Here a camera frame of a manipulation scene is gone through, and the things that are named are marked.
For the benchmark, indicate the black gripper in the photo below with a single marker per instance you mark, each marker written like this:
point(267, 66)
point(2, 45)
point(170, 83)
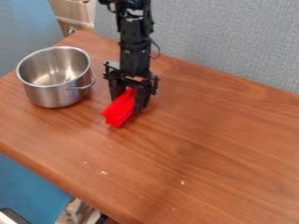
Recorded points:
point(131, 72)

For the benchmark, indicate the red plastic block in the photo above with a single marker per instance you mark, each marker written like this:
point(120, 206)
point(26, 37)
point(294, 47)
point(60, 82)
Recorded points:
point(120, 109)

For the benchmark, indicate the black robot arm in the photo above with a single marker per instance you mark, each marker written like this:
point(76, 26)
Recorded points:
point(134, 21)

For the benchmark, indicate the metal pot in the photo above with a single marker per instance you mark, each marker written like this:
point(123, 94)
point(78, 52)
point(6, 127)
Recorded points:
point(56, 76)

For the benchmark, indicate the wooden crate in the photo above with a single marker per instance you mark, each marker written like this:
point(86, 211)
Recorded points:
point(75, 11)

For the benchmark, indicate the white frame under table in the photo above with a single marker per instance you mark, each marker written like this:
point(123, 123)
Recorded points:
point(78, 213)

